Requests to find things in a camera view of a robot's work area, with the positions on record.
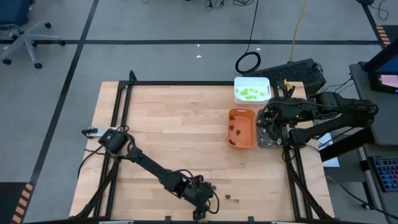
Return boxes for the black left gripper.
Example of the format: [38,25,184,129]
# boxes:
[182,175,216,221]

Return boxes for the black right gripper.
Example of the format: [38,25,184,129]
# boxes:
[260,97,312,143]

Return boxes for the orange plastic bin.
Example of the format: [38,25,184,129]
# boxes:
[227,107,257,149]

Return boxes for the dark grey plastic bin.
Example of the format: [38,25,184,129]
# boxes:
[255,108,292,149]

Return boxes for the white plastic bin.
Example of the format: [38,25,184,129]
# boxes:
[233,77,272,105]

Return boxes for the white paper sheet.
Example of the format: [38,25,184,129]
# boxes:
[317,133,340,168]

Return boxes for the black computer tower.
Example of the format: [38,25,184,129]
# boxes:
[243,58,327,96]

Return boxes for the black desk leg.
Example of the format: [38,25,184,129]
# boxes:
[319,127,376,162]

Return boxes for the grey desk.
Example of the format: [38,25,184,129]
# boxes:
[348,61,398,146]

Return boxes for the backlit keyboard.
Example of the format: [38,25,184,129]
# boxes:
[368,154,398,193]

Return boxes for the grey keyboard shelf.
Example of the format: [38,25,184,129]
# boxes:
[357,143,398,224]

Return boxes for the black monitor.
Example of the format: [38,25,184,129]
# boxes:
[362,39,398,95]

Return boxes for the grey office chair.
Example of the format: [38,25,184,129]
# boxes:
[0,21,67,70]

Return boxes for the blue upholstered seat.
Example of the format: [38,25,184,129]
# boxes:
[0,0,34,27]

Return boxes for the black coiled floor cable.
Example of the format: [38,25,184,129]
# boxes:
[234,0,262,75]

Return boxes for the yellow cable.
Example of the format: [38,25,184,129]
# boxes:
[289,0,309,63]

